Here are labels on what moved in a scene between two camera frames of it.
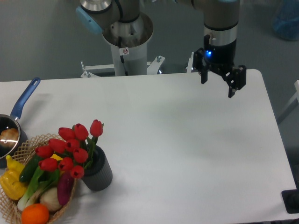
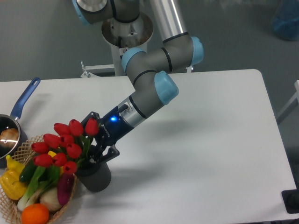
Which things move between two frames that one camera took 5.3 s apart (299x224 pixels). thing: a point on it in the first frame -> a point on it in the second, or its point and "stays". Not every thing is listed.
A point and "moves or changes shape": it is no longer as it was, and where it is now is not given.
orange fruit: (35, 213) stays
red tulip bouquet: (73, 150) moves or changes shape
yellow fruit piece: (56, 157) -> (52, 153)
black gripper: (222, 58) -> (112, 128)
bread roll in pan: (9, 137) stays
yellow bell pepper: (9, 179) stays
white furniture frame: (293, 103) stays
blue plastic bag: (286, 24) stays
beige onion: (49, 198) stays
